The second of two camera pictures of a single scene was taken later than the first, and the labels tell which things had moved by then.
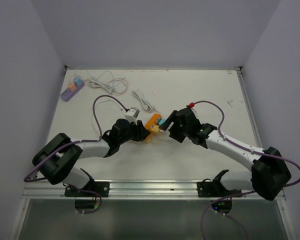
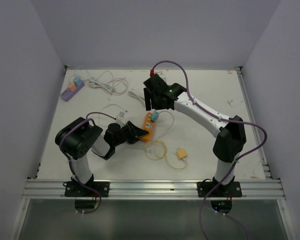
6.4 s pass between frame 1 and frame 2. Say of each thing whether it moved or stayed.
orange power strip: moved
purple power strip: stayed
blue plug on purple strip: stayed
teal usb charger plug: moved
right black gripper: moved
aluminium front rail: stayed
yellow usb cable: moved
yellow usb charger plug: moved
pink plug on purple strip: stayed
